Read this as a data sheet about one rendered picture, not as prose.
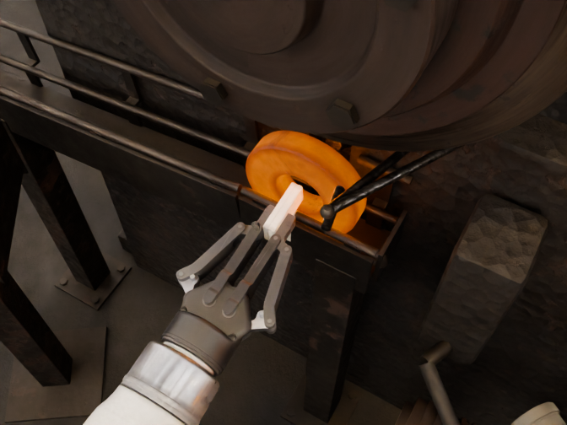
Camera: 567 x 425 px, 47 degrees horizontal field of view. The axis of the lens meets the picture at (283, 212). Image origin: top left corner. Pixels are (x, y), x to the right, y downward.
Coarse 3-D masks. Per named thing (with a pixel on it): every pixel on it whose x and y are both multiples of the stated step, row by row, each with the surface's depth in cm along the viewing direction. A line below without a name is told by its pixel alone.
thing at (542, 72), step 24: (552, 48) 45; (528, 72) 47; (552, 72) 46; (504, 96) 50; (528, 96) 49; (552, 96) 48; (480, 120) 53; (504, 120) 52; (360, 144) 63; (384, 144) 62; (408, 144) 60; (432, 144) 58; (456, 144) 57
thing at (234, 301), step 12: (276, 240) 74; (264, 252) 73; (276, 252) 75; (264, 264) 73; (252, 276) 72; (264, 276) 74; (240, 288) 71; (252, 288) 72; (228, 300) 70; (240, 300) 70; (228, 312) 69
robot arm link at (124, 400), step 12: (120, 396) 63; (132, 396) 63; (144, 396) 63; (96, 408) 64; (108, 408) 63; (120, 408) 62; (132, 408) 62; (144, 408) 62; (156, 408) 62; (96, 420) 62; (108, 420) 61; (120, 420) 61; (132, 420) 61; (144, 420) 61; (156, 420) 62; (168, 420) 62; (180, 420) 63
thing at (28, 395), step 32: (0, 128) 91; (0, 160) 90; (0, 192) 89; (0, 224) 88; (0, 256) 87; (0, 288) 107; (0, 320) 113; (32, 320) 120; (32, 352) 125; (64, 352) 139; (96, 352) 145; (32, 384) 141; (64, 384) 140; (96, 384) 141; (32, 416) 137; (64, 416) 137
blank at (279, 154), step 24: (264, 144) 76; (288, 144) 74; (312, 144) 74; (264, 168) 79; (288, 168) 76; (312, 168) 74; (336, 168) 74; (264, 192) 83; (312, 216) 82; (336, 216) 79
